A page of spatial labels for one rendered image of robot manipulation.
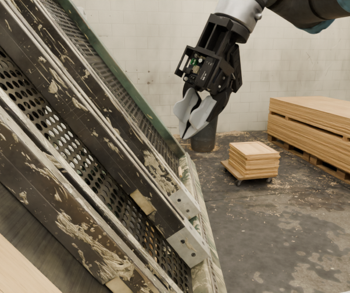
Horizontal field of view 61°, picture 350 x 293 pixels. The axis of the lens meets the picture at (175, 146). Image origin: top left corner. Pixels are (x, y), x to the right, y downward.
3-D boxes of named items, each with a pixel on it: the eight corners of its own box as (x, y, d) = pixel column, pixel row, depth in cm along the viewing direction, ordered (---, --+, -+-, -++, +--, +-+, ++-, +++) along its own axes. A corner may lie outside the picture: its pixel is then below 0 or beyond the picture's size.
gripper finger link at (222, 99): (192, 114, 55) (212, 70, 54) (195, 115, 57) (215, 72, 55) (213, 124, 53) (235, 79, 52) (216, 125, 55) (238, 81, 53)
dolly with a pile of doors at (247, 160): (278, 184, 360) (281, 152, 349) (237, 188, 350) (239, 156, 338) (254, 167, 418) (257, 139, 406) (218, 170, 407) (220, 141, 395)
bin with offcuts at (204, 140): (222, 152, 482) (224, 112, 463) (192, 154, 471) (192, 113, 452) (212, 143, 530) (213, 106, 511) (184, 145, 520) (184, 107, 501)
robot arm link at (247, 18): (229, 8, 56) (270, 18, 52) (219, 31, 57) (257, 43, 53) (215, -14, 50) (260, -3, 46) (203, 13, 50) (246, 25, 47)
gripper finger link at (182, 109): (157, 128, 54) (178, 81, 52) (173, 132, 59) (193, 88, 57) (170, 136, 52) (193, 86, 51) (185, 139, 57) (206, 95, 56)
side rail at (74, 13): (171, 164, 185) (185, 154, 184) (48, 6, 158) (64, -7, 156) (170, 160, 193) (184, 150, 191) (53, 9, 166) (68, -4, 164)
